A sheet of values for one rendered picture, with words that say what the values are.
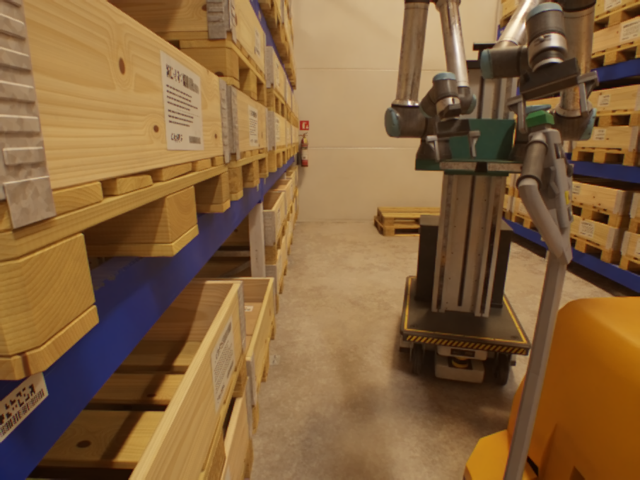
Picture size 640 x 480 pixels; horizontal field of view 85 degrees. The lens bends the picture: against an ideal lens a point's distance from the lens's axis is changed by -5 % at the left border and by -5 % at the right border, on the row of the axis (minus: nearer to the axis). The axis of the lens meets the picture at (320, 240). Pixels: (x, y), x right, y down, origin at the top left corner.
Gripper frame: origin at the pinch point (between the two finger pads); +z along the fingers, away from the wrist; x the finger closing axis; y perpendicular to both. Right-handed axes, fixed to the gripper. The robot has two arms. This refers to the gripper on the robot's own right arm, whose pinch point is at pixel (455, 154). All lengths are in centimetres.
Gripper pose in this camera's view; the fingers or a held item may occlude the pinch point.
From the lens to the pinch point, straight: 153.0
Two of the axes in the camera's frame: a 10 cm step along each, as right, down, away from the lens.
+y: 1.4, 1.4, 9.8
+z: 0.7, 9.9, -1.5
